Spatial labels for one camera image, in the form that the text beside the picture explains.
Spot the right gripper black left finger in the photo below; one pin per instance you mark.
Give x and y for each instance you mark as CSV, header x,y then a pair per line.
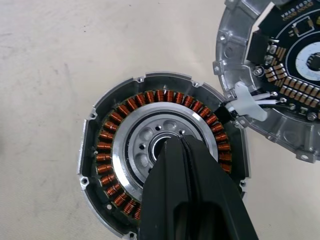
x,y
160,195

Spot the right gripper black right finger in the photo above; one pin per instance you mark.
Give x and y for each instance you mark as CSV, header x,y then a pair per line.
x,y
220,200

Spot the motor stator with copper coils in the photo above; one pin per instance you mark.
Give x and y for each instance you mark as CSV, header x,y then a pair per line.
x,y
118,162

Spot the motor cover with circuit board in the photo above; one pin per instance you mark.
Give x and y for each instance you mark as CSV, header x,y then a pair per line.
x,y
232,45

